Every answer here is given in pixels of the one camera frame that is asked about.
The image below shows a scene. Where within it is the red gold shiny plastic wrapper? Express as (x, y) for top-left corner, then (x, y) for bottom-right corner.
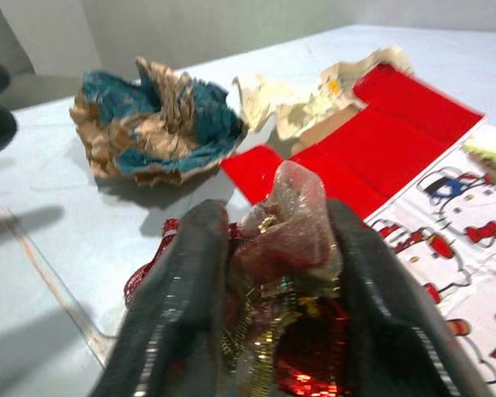
(122, 160), (352, 397)

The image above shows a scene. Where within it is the crumpled brown blue paper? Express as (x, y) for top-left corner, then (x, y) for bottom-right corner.
(69, 55), (249, 187)

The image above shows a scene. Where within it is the pale green paper scrap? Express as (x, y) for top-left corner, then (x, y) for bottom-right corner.
(462, 136), (496, 183)

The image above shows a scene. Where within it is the red white cartoon cat bag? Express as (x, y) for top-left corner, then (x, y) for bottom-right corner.
(221, 64), (496, 397)

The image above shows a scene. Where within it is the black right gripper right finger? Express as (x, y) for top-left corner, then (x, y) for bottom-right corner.
(325, 198), (496, 397)

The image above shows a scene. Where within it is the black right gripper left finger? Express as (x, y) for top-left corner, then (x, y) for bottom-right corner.
(89, 198), (231, 397)

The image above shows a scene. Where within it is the crumpled white paper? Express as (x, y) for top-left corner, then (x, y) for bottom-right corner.
(231, 45), (414, 155)

